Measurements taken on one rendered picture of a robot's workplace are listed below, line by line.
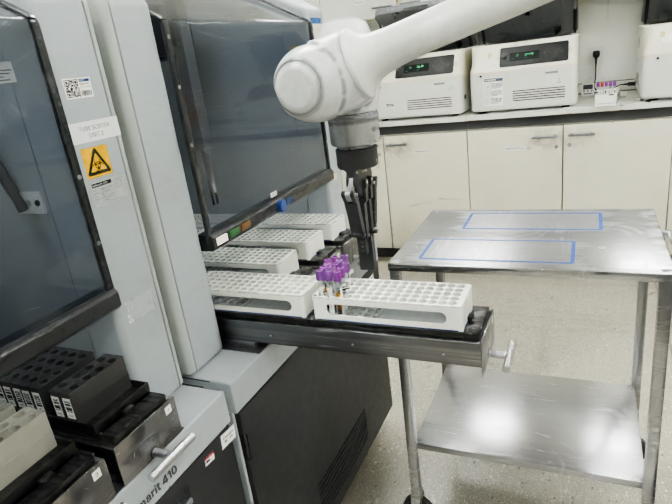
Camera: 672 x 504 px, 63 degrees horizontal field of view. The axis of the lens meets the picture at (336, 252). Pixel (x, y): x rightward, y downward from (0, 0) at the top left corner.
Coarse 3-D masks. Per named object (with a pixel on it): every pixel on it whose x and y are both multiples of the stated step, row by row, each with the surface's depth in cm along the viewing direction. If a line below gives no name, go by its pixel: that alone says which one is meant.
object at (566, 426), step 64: (448, 256) 131; (512, 256) 126; (576, 256) 122; (640, 256) 117; (640, 320) 154; (448, 384) 174; (512, 384) 170; (576, 384) 166; (640, 384) 161; (448, 448) 147; (512, 448) 144; (576, 448) 141; (640, 448) 138
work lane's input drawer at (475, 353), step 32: (224, 320) 117; (256, 320) 115; (288, 320) 111; (320, 320) 108; (480, 320) 100; (352, 352) 106; (384, 352) 103; (416, 352) 100; (448, 352) 98; (480, 352) 95; (512, 352) 101
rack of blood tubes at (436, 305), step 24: (360, 288) 109; (384, 288) 107; (408, 288) 107; (432, 288) 105; (456, 288) 103; (336, 312) 108; (360, 312) 107; (384, 312) 110; (408, 312) 109; (432, 312) 107; (456, 312) 96
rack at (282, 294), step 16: (208, 272) 128; (224, 272) 127; (240, 272) 126; (224, 288) 117; (240, 288) 116; (256, 288) 115; (272, 288) 114; (288, 288) 113; (304, 288) 112; (224, 304) 123; (240, 304) 121; (256, 304) 121; (272, 304) 120; (288, 304) 119; (304, 304) 110
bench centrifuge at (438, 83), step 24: (432, 0) 310; (384, 24) 334; (456, 48) 321; (408, 72) 318; (432, 72) 311; (456, 72) 305; (384, 96) 327; (408, 96) 321; (432, 96) 315; (456, 96) 309; (384, 120) 336
